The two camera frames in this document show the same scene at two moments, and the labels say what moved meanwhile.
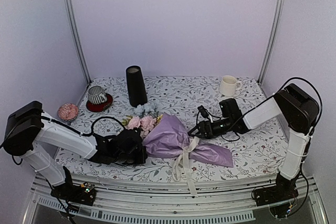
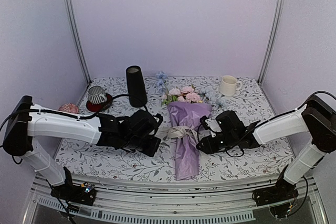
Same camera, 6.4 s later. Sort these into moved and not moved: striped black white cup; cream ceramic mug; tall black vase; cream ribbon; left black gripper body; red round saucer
Moved: cream ribbon; left black gripper body
Not moved: striped black white cup; red round saucer; cream ceramic mug; tall black vase
